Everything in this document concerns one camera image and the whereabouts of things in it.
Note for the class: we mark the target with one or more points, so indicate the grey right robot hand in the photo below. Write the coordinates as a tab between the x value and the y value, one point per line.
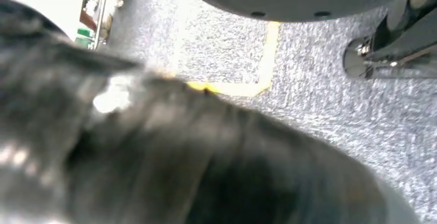
170	161

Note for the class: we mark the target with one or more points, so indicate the yellow floor tape square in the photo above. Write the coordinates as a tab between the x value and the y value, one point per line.
266	62

